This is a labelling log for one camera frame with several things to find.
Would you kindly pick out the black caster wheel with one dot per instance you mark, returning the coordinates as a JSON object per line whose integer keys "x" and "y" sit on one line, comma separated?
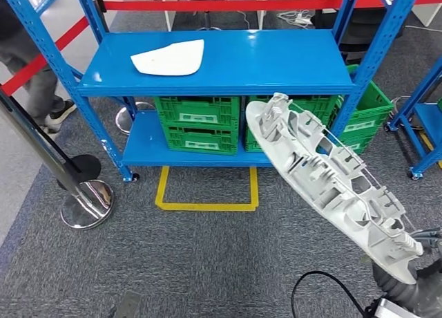
{"x": 136, "y": 177}

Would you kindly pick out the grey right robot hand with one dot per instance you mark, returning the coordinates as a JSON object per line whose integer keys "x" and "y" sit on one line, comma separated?
{"x": 428, "y": 284}

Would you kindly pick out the white desk panel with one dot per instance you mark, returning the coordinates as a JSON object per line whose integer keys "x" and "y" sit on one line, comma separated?
{"x": 168, "y": 18}
{"x": 262, "y": 13}

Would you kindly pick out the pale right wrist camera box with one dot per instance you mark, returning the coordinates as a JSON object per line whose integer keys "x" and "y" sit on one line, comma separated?
{"x": 394, "y": 309}

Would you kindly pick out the person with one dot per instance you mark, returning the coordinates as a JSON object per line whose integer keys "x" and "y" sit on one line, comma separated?
{"x": 38, "y": 87}

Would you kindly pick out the blue metal shelf rack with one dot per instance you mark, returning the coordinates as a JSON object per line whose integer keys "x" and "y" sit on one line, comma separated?
{"x": 224, "y": 64}
{"x": 428, "y": 119}

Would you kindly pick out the white power strip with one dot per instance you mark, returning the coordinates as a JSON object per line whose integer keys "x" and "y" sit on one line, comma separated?
{"x": 302, "y": 19}

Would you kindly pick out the white plastic panel part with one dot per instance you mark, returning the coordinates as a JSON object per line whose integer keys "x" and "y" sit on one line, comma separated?
{"x": 169, "y": 59}

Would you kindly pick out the silver plastic wheel cover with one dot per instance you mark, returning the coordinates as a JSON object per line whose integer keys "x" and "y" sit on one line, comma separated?
{"x": 311, "y": 169}

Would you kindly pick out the yellow floor tape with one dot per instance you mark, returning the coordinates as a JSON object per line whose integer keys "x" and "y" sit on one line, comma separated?
{"x": 430, "y": 148}

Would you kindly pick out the chrome stanchion with chrome base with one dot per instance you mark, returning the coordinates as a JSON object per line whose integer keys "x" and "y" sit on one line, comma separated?
{"x": 86, "y": 206}

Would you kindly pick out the black stanchion with black base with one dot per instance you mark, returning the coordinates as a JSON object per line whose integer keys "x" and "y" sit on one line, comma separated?
{"x": 86, "y": 167}

